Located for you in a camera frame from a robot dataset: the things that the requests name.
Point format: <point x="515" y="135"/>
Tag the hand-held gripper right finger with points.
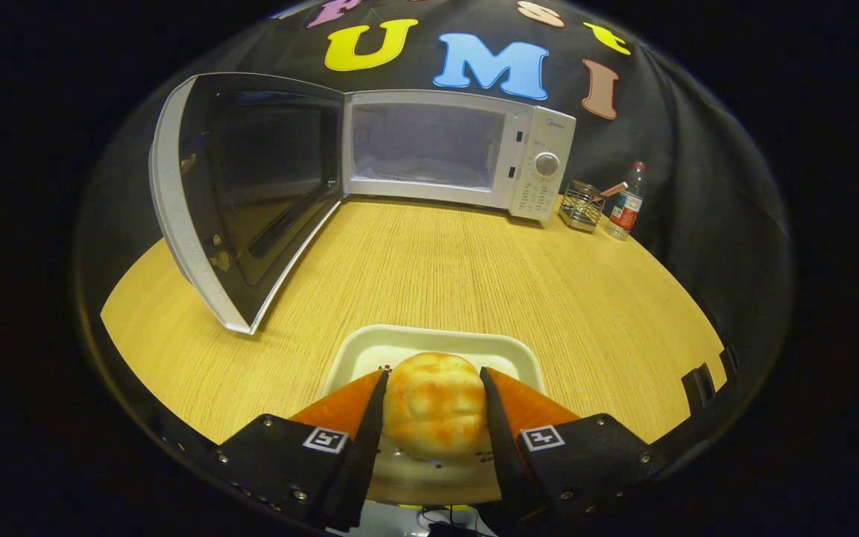
<point x="508" y="462"/>

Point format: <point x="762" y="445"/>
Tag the golden bread bun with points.
<point x="437" y="403"/>

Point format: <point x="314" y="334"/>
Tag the red striped straw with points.
<point x="616" y="188"/>

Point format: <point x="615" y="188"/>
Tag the cream rectangular plate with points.
<point x="400" y="343"/>

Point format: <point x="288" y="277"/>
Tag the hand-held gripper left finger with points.
<point x="366" y="455"/>

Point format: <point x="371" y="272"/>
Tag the white microwave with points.
<point x="541" y="134"/>

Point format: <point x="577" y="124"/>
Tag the clear plastic water bottle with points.
<point x="627" y="209"/>

